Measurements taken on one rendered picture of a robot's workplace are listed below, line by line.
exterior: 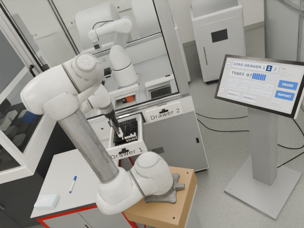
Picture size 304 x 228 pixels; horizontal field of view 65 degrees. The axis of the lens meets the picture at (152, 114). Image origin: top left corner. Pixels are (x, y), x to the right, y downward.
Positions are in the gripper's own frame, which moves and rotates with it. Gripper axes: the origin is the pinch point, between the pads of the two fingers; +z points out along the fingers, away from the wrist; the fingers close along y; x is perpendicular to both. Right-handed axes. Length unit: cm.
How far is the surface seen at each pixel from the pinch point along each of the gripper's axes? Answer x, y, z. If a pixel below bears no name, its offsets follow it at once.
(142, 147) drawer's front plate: -13.9, -11.2, 9.3
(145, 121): -15.8, 22.5, 13.7
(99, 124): 20.2, 22.7, 4.7
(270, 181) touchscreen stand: -101, -10, 85
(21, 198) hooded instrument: 114, 4, 47
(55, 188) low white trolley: 57, -18, 21
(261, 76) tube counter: -98, -3, -15
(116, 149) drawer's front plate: 3.6, -11.1, 5.0
